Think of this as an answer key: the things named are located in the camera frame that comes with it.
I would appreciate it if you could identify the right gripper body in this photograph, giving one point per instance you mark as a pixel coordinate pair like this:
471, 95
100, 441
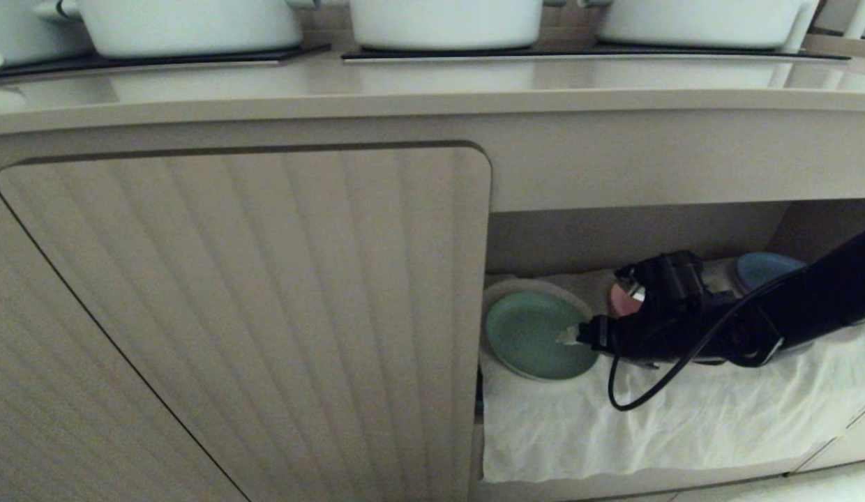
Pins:
656, 338

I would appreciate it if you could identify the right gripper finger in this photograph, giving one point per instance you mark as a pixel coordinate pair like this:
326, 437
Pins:
573, 335

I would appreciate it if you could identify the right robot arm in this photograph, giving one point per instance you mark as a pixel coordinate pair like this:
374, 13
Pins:
823, 293

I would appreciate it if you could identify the green plate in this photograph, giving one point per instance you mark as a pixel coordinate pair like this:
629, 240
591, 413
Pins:
530, 335

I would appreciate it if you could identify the pink plate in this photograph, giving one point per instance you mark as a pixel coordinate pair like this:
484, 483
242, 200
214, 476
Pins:
619, 304

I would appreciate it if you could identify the beige plate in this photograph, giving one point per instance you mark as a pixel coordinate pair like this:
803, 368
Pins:
499, 289

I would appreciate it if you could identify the blue plate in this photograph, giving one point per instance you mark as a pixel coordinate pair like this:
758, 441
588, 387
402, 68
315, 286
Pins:
764, 268

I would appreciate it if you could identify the white cloth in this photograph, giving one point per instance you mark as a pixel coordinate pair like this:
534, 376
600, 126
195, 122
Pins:
683, 425

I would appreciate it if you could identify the black cooktop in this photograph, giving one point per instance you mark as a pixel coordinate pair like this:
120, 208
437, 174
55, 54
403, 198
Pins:
579, 53
160, 61

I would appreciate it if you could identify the beige ribbed cabinet door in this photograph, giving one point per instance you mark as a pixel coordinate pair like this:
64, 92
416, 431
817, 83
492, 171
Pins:
49, 390
265, 314

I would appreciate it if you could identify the white pot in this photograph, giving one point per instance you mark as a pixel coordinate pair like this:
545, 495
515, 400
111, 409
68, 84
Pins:
446, 21
21, 31
195, 24
704, 21

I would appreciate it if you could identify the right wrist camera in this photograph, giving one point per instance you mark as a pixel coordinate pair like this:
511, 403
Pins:
673, 282

